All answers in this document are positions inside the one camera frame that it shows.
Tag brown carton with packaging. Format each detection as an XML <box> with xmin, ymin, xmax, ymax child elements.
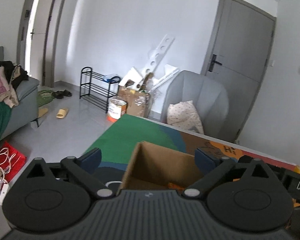
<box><xmin>117</xmin><ymin>69</ymin><xmax>153</xmax><ymax>118</ymax></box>

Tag grey closed door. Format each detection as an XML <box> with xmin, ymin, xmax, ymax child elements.
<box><xmin>204</xmin><ymin>0</ymin><xmax>276</xmax><ymax>142</ymax></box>

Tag black shoes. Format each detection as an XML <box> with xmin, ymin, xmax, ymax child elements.
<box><xmin>52</xmin><ymin>89</ymin><xmax>72</xmax><ymax>99</ymax></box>

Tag black door handle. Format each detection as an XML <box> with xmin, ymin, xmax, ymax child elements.
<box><xmin>208</xmin><ymin>54</ymin><xmax>223</xmax><ymax>72</ymax></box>

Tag orange white bucket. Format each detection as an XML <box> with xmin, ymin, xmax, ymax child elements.
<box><xmin>107</xmin><ymin>99</ymin><xmax>127</xmax><ymax>122</ymax></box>

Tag orange snack packet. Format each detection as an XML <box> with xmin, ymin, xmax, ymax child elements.
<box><xmin>167</xmin><ymin>183</ymin><xmax>185</xmax><ymax>192</ymax></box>

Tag brown cardboard box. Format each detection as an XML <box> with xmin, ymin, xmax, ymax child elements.
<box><xmin>119</xmin><ymin>141</ymin><xmax>204</xmax><ymax>190</ymax></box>

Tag grey sofa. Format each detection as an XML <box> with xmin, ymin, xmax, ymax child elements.
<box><xmin>0</xmin><ymin>47</ymin><xmax>39</xmax><ymax>140</ymax></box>

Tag yellow slipper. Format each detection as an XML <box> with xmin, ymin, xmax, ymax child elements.
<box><xmin>56</xmin><ymin>108</ymin><xmax>69</xmax><ymax>119</ymax></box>
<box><xmin>38</xmin><ymin>108</ymin><xmax>49</xmax><ymax>118</ymax></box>

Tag open grey door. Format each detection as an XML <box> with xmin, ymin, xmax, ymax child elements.
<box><xmin>17</xmin><ymin>0</ymin><xmax>65</xmax><ymax>87</ymax></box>

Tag white foam board with holes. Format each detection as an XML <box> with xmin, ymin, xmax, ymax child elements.
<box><xmin>140</xmin><ymin>34</ymin><xmax>175</xmax><ymax>78</ymax></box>

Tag black clothes pile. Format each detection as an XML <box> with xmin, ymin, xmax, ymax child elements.
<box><xmin>0</xmin><ymin>61</ymin><xmax>29</xmax><ymax>90</ymax></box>

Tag red shopping bag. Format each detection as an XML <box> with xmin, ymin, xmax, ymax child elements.
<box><xmin>0</xmin><ymin>142</ymin><xmax>26</xmax><ymax>183</ymax></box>

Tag white dotted pillow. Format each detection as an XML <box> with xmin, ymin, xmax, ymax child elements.
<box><xmin>166</xmin><ymin>100</ymin><xmax>204</xmax><ymax>134</ymax></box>

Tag green door mat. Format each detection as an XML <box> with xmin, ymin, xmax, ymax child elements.
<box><xmin>37</xmin><ymin>89</ymin><xmax>55</xmax><ymax>107</ymax></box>

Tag colourful cartoon table mat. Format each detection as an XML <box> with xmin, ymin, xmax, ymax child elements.
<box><xmin>83</xmin><ymin>113</ymin><xmax>300</xmax><ymax>181</ymax></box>

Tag grey armchair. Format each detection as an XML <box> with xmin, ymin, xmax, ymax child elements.
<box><xmin>160</xmin><ymin>70</ymin><xmax>229</xmax><ymax>138</ymax></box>

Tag black metal shoe rack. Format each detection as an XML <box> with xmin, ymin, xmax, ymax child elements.
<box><xmin>79</xmin><ymin>66</ymin><xmax>121</xmax><ymax>113</ymax></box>

